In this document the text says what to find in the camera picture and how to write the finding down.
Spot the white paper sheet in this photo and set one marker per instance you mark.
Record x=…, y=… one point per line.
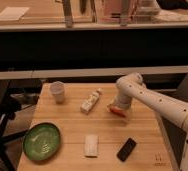
x=13, y=13

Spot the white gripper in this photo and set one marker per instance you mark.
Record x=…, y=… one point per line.
x=122, y=101

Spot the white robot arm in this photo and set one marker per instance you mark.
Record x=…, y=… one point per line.
x=176, y=111

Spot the black smartphone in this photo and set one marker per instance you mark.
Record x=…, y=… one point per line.
x=126, y=149

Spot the green plate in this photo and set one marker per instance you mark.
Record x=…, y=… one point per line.
x=41, y=142

